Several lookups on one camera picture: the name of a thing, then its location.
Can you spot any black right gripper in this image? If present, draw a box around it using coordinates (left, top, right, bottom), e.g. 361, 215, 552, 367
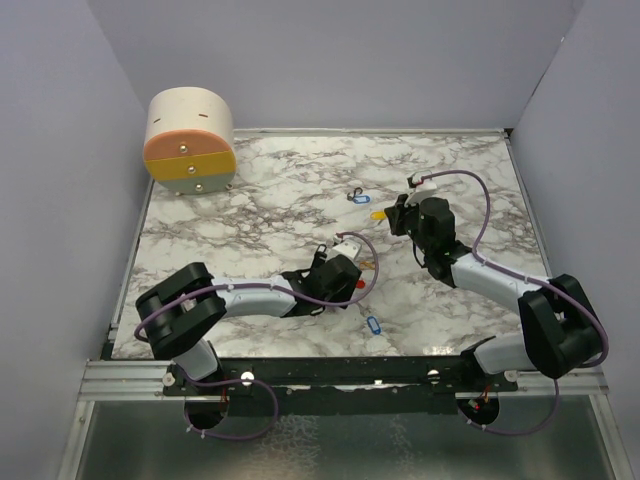
386, 193, 432, 255

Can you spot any black S-shaped carabiner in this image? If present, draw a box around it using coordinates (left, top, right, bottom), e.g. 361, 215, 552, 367
347, 187, 363, 201

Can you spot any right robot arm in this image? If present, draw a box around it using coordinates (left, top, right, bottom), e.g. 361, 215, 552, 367
384, 194, 606, 391

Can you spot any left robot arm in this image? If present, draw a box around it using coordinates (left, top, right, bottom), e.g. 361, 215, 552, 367
134, 240, 361, 395

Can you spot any blue window tag with key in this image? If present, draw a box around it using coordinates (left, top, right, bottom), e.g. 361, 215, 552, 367
366, 316, 381, 335

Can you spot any round three-drawer storage box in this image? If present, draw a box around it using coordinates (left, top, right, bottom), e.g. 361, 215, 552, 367
143, 87, 237, 195

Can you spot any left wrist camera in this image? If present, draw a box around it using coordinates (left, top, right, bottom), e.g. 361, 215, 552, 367
327, 239, 362, 261

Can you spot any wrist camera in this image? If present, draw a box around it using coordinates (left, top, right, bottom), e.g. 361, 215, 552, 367
405, 172, 438, 206
327, 239, 362, 261

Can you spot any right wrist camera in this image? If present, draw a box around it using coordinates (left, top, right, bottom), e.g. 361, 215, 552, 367
405, 172, 438, 206

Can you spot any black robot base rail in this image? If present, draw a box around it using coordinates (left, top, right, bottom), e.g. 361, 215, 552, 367
163, 356, 517, 417

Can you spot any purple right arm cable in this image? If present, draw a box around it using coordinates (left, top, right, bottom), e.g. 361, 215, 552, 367
424, 169, 610, 436

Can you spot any aluminium frame rail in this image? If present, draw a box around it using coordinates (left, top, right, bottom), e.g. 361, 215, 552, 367
78, 361, 609, 401

